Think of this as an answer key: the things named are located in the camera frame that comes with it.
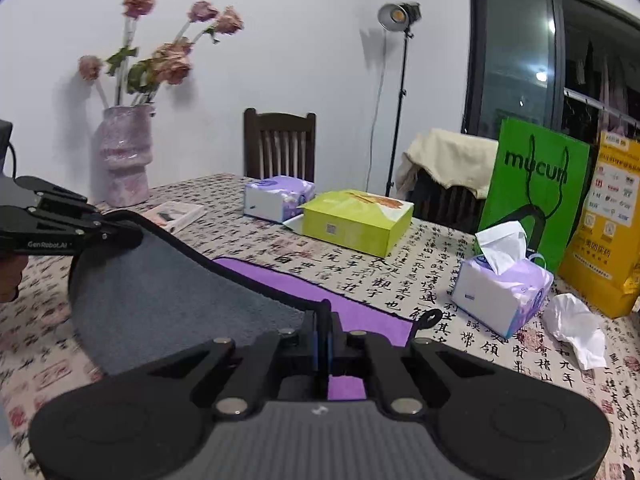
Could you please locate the purple and grey towel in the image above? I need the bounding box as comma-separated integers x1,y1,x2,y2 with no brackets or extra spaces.
68,211,448,408

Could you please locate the person left hand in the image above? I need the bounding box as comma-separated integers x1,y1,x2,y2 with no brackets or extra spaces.
0,255,28,304

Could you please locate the white and orange flat box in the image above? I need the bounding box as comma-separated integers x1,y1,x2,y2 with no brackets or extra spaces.
142,202,206,234

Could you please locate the pink speckled ceramic vase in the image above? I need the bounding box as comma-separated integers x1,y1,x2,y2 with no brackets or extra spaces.
99,104,154,208

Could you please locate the yellow-green cardboard box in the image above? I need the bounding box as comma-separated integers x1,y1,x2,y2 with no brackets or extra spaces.
284,190,413,258

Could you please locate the calligraphy print tablecloth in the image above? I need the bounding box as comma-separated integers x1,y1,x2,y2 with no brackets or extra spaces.
1,174,639,479

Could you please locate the dried pink rose bouquet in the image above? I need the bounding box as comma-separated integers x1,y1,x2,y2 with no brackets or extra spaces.
77,0,245,110

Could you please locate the purple tissue pack sealed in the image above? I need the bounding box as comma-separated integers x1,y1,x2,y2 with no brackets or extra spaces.
243,176,316,223

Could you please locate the purple tissue pack open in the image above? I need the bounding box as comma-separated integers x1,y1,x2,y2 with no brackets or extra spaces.
451,221,554,339

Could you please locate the chair under cream cloth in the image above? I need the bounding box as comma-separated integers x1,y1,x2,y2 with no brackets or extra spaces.
408,169,485,234

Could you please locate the dark wooden chair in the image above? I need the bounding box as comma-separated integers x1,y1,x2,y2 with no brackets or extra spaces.
243,108,317,182

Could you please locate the cream cloth on chair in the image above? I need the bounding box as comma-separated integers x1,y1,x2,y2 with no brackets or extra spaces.
395,128,498,200

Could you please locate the crumpled white tissue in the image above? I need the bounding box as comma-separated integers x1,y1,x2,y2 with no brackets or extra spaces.
542,294,608,372

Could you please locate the green mucun paper bag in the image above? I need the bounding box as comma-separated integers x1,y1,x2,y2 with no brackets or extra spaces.
478,118,589,273

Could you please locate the yellow printed paper bag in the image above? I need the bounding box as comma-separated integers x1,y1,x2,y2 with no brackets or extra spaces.
559,132,640,318

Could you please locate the studio light on stand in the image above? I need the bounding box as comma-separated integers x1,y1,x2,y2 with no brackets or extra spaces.
376,1,422,198

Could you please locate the dark framed glass door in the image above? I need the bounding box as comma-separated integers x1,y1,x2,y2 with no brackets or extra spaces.
462,0,639,145

